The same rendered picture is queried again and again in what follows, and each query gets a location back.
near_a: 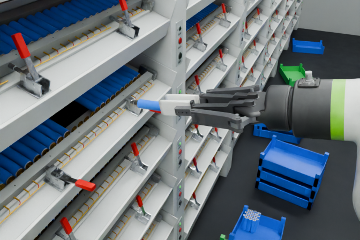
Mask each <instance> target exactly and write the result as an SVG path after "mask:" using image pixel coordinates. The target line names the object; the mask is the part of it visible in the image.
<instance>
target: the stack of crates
mask: <svg viewBox="0 0 360 240"><path fill-rule="evenodd" d="M328 156H329V153H327V152H325V155H322V154H319V153H316V152H313V151H310V150H307V149H304V148H301V147H298V146H295V145H292V144H289V143H286V142H283V141H280V140H277V139H276V135H273V136H272V140H271V142H270V143H269V144H268V146H267V147H266V149H265V150H264V152H261V153H260V158H259V165H258V172H257V179H256V185H255V188H256V189H259V190H262V191H264V192H267V193H269V194H271V195H274V196H276V197H278V198H281V199H283V200H286V201H288V202H290V203H293V204H295V205H298V206H301V207H303V208H305V209H308V210H311V207H312V205H313V202H314V200H315V198H316V195H317V193H318V190H319V188H320V185H321V181H322V178H323V174H324V171H325V167H326V163H327V160H328Z"/></svg>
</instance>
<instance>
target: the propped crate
mask: <svg viewBox="0 0 360 240"><path fill-rule="evenodd" d="M248 207H249V206H247V205H244V208H243V211H242V213H241V215H240V217H239V219H238V221H237V223H236V225H235V227H234V229H233V231H232V232H231V233H230V234H229V239H228V240H281V239H282V234H283V230H284V224H285V221H286V218H285V217H282V218H281V221H279V220H276V219H273V218H270V217H266V216H263V215H261V216H260V221H259V226H258V228H257V231H256V232H254V233H250V232H248V231H246V230H242V227H241V224H242V218H243V214H244V212H245V211H246V210H248Z"/></svg>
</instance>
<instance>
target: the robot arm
mask: <svg viewBox="0 0 360 240"><path fill-rule="evenodd" d="M164 97H165V100H160V101H159V106H160V110H161V114H162V115H167V116H191V118H192V123H193V124H197V125H204V126H210V127H214V128H221V129H227V130H231V131H234V132H236V133H242V132H243V127H244V126H246V125H247V124H251V125H254V124H261V123H263V124H265V125H266V127H267V128H268V129H269V130H271V131H286V132H289V131H290V130H292V133H293V135H294V136H295V137H296V138H309V139H327V140H342V141H353V142H355V143H356V145H357V161H356V172H355V180H354V188H353V192H352V201H353V206H354V210H355V213H356V215H357V217H358V219H359V221H360V79H320V78H313V77H312V71H305V78H301V79H298V80H296V81H295V83H294V86H293V87H292V86H291V85H270V86H269V87H268V89H267V91H266V92H261V91H260V87H259V85H251V86H246V87H231V88H215V89H207V90H206V93H201V94H199V95H190V94H166V95H165V96H164Z"/></svg>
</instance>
